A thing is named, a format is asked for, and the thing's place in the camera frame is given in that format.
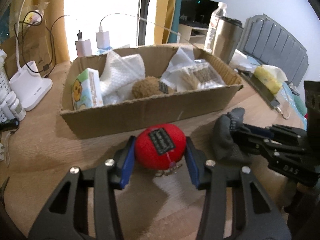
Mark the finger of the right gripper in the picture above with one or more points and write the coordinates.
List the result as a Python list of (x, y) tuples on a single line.
[(278, 133), (272, 151)]

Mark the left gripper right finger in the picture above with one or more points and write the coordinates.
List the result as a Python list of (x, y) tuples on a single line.
[(255, 215)]

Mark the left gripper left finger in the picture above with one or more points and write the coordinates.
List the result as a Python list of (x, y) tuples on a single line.
[(64, 215)]

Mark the red plush ball keychain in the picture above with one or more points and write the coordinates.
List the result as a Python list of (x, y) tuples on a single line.
[(160, 148)]

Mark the tissue pack with cartoon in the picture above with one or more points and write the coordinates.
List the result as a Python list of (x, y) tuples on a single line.
[(86, 92)]

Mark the white paper towel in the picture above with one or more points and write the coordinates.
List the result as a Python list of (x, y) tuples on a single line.
[(118, 77)]

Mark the grey padded headboard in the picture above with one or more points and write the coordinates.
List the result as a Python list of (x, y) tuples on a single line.
[(270, 43)]

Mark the black flashlight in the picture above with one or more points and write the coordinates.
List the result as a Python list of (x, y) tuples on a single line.
[(9, 125)]

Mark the plastic bag with brown item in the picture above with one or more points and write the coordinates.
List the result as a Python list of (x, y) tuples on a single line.
[(185, 72)]

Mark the steel thermos tumbler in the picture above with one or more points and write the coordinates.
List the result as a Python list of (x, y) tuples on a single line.
[(227, 37)]

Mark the small white pill bottle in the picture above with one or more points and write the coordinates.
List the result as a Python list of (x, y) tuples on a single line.
[(15, 106)]

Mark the white tv cabinet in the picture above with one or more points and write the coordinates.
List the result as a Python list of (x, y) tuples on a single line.
[(189, 34)]

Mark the cardboard box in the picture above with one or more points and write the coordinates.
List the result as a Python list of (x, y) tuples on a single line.
[(141, 113)]

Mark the clear water bottle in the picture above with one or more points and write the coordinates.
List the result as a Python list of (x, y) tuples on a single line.
[(216, 15)]

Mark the white desk lamp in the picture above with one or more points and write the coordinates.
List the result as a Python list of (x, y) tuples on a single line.
[(27, 82)]

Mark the brown plush ball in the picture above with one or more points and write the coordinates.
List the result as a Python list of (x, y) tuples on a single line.
[(150, 86)]

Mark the white perforated basket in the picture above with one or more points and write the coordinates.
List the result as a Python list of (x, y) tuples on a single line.
[(4, 85)]

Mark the black television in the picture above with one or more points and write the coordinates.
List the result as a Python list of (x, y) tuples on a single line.
[(197, 13)]

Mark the white charger with black cable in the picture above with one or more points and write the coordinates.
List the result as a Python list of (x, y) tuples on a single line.
[(35, 18)]

